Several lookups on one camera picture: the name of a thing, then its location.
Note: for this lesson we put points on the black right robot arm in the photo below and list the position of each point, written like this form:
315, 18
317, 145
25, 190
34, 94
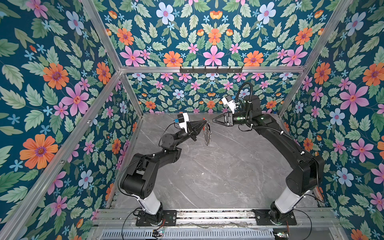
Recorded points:
307, 170

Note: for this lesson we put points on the aluminium horizontal back bar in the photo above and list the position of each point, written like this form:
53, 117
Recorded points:
219, 70

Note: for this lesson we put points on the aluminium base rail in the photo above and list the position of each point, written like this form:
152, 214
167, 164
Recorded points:
305, 217

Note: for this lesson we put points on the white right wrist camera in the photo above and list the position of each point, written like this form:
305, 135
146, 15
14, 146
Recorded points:
230, 102

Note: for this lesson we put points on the aluminium corner post right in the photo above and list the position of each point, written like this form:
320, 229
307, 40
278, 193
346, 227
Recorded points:
330, 27

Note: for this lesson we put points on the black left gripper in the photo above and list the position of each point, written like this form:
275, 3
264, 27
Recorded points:
190, 128

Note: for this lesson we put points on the aluminium corner post left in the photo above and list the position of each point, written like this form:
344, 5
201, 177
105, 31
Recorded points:
98, 24

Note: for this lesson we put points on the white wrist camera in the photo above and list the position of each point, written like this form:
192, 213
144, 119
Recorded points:
182, 120
230, 102

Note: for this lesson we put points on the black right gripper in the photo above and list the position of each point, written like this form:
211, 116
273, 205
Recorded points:
220, 122

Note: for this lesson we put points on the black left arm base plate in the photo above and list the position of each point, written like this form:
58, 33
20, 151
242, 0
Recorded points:
162, 218

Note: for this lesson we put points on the white perforated cable tray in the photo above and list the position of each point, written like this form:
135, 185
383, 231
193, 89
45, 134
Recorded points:
188, 234

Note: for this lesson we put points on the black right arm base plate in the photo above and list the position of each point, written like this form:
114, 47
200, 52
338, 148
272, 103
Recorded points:
267, 217

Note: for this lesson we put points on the aluminium corner post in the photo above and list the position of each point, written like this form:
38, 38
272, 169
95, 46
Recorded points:
330, 27
98, 24

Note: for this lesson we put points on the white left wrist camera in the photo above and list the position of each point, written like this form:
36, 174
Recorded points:
182, 120

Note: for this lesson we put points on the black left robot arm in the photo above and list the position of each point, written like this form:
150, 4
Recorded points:
139, 177

